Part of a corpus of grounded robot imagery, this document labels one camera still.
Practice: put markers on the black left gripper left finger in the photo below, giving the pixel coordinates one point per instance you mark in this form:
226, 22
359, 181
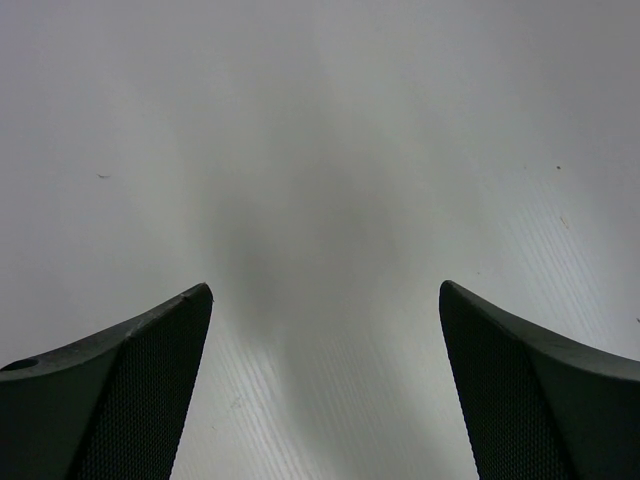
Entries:
112, 405

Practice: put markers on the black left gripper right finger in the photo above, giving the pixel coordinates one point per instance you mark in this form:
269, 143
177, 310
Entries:
536, 404

